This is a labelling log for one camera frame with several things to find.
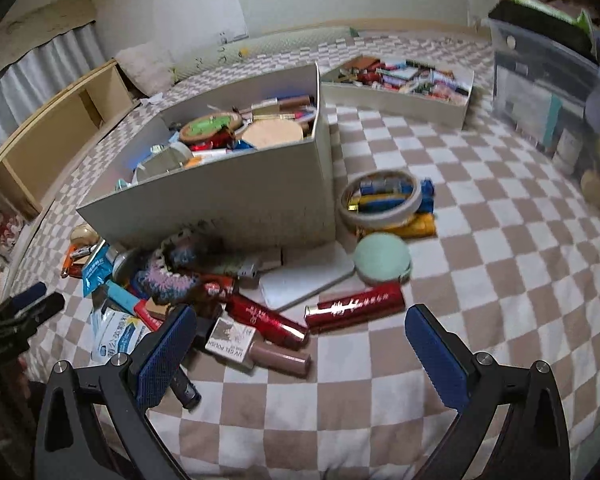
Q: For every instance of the white nail polish box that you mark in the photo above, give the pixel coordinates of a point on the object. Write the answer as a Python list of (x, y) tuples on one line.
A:
[(230, 342)]

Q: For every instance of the blue sachet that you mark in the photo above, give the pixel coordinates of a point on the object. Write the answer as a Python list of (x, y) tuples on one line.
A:
[(97, 272)]

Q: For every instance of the round cork disc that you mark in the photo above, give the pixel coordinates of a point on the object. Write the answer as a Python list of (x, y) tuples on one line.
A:
[(272, 134)]

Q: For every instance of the round metal tin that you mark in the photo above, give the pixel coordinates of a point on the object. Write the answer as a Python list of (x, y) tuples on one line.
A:
[(122, 265)]

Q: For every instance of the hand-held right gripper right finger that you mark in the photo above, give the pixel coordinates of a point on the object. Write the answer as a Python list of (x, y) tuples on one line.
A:
[(437, 355)]

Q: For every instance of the framed teddy picture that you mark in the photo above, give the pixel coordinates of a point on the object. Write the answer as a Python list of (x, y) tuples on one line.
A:
[(5, 225)]

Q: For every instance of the white wall socket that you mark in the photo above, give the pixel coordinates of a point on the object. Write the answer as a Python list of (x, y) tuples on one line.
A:
[(232, 37)]

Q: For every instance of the brown pink tube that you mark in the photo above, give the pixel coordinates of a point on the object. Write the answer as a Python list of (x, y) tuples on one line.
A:
[(280, 358)]

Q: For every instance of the shallow white box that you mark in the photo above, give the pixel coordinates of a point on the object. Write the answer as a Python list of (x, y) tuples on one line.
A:
[(405, 105)]

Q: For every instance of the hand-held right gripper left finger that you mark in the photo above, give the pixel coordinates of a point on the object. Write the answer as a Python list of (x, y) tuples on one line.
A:
[(165, 355)]

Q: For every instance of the slim blue lighter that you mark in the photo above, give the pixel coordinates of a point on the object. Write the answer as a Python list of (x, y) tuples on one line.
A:
[(380, 204)]

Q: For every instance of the white headboard panel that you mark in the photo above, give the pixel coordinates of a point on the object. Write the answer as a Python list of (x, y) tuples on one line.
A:
[(355, 5)]

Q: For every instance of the light blue lighter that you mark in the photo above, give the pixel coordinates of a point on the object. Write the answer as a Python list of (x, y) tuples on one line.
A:
[(120, 297)]

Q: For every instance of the long green bolster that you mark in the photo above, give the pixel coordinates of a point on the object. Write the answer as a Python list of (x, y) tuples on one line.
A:
[(280, 42)]

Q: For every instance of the black bag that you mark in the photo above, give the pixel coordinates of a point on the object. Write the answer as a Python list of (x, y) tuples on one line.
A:
[(540, 25)]

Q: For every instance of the fluffy white pillow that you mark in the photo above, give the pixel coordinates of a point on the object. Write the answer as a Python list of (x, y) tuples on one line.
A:
[(145, 67)]

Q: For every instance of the white green lighter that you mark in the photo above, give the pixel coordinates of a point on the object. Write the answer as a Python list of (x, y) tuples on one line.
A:
[(250, 265)]

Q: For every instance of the beige printed valance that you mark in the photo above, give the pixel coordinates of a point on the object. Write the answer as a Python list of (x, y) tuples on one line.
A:
[(40, 25)]

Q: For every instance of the red metallic tube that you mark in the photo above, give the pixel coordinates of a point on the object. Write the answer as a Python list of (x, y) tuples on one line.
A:
[(267, 320), (355, 305)]

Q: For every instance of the white masking tape roll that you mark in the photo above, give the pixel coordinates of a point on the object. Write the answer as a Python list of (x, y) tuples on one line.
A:
[(375, 220)]

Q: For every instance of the orange lighter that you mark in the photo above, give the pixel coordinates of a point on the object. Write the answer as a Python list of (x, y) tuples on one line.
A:
[(72, 260)]

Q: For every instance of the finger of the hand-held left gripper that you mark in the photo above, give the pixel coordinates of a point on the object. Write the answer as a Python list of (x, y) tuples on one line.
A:
[(30, 294), (45, 305)]

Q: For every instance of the purple crochet piece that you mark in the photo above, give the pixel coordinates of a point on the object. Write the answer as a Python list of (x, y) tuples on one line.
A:
[(165, 275)]

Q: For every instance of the jumble of small packets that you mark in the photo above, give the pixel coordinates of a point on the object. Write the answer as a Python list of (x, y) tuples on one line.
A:
[(405, 77)]

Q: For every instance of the white rectangular pad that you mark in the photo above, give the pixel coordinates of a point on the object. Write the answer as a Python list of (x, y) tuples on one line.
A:
[(305, 280)]

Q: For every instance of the grey curtain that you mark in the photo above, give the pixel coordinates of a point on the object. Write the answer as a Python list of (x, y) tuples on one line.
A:
[(30, 75)]

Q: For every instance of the clear plastic storage bin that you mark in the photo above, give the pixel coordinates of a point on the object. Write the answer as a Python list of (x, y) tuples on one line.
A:
[(525, 85)]

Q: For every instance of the green patterned round coaster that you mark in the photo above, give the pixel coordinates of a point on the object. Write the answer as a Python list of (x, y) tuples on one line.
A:
[(207, 127)]

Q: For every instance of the beige earbuds case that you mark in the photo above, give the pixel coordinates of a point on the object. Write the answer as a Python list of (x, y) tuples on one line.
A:
[(82, 235)]

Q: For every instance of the dark blue packet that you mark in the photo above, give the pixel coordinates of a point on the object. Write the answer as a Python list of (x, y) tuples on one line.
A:
[(427, 195)]

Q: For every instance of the red flat packet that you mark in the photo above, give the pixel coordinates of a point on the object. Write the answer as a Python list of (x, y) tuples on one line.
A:
[(147, 312)]

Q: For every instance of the wooden bedside shelf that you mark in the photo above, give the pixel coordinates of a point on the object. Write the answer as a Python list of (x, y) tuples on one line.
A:
[(55, 135)]

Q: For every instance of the white teal packet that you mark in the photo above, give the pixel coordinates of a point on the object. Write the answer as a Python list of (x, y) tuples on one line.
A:
[(115, 335)]

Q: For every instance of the orange packet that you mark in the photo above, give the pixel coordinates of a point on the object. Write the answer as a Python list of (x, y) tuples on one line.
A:
[(415, 225)]

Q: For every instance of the mint green round compact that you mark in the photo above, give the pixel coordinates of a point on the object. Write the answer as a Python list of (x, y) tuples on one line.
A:
[(382, 257)]

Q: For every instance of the large white cardboard box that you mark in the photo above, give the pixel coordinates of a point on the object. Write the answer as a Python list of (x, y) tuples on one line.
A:
[(205, 200)]

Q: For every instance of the green white wipes pack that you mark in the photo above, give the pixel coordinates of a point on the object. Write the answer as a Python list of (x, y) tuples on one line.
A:
[(530, 0)]

